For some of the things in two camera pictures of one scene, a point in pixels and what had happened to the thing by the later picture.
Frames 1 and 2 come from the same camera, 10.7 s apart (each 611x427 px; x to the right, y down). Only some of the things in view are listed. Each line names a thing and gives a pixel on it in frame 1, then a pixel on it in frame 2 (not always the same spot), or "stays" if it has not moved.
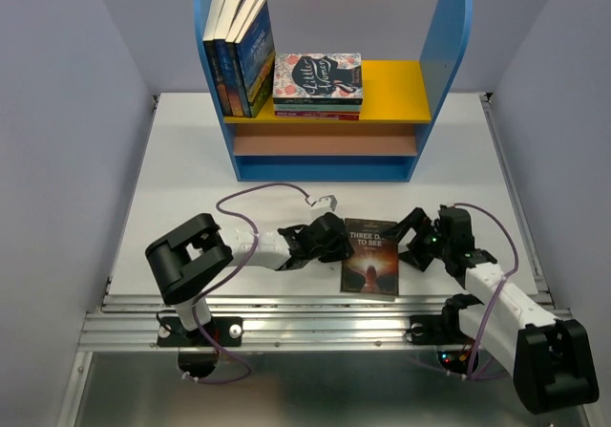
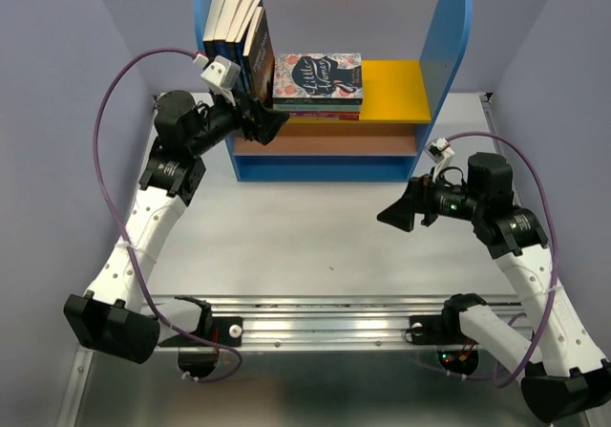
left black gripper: [342, 249] → [266, 122]
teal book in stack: [317, 108] stays
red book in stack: [318, 115] stays
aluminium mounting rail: [372, 322] stays
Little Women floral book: [311, 78] stays
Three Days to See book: [372, 267] → [260, 60]
